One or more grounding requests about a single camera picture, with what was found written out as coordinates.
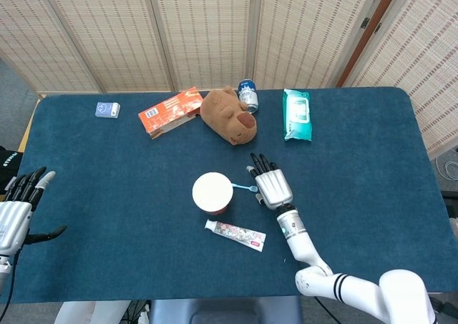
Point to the brown wooden post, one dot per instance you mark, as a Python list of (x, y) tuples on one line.
[(368, 30)]

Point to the grey blue chair seat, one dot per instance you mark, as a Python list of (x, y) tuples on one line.
[(214, 311)]

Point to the blue table cloth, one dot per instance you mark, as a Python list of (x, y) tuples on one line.
[(107, 195)]

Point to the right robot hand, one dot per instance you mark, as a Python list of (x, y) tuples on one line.
[(273, 188)]

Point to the orange biscuit carton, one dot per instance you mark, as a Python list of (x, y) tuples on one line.
[(168, 111)]

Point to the floral white toothpaste tube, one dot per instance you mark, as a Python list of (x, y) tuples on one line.
[(236, 232)]

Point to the black metal hinge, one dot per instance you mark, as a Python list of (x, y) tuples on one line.
[(378, 28), (365, 23)]

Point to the black bag with lettering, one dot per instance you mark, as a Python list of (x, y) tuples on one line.
[(9, 166)]

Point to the orange paper noodle cup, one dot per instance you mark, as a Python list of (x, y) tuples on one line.
[(211, 191)]

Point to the light blue toothbrush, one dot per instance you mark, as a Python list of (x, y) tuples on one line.
[(241, 186)]

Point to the woven folding screen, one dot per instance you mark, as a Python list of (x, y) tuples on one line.
[(422, 52), (107, 34)]

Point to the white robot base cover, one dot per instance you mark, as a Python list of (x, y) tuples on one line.
[(82, 313)]

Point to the small blue white box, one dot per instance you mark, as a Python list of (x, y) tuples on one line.
[(106, 109)]

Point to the brown capybara plush toy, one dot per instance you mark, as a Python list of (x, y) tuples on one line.
[(225, 116)]

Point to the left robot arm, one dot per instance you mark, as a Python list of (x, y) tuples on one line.
[(3, 270)]

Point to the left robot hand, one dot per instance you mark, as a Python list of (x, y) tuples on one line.
[(12, 220)]

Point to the green wet wipes pack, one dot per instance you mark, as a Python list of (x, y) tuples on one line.
[(297, 116)]

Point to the blue white drink can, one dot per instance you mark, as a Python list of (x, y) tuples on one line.
[(248, 95)]

